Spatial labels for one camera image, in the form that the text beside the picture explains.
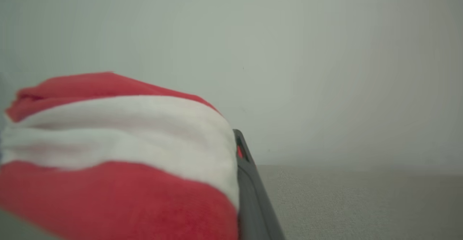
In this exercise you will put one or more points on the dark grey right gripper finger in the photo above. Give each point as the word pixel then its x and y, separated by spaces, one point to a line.
pixel 253 203

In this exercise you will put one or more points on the red and white striped garment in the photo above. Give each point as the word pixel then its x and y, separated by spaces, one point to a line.
pixel 119 160

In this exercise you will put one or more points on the light grey fabric seat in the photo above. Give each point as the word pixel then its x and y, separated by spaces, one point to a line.
pixel 361 203

